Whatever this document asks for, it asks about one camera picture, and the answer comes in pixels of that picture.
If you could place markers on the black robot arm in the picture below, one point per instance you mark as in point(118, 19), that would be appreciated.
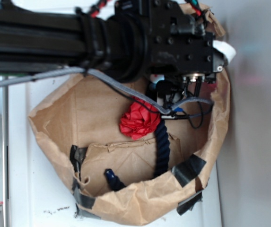
point(143, 37)

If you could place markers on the white tray base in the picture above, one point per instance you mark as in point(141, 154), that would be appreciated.
point(37, 197)

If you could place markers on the gray plush donkey toy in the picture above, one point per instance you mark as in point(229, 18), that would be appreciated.
point(152, 88)

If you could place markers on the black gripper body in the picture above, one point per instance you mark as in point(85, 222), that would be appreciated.
point(180, 43)

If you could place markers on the red crumpled paper ball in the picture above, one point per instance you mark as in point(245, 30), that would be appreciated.
point(140, 120)

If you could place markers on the brown paper bag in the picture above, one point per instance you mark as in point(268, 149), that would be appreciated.
point(111, 175)

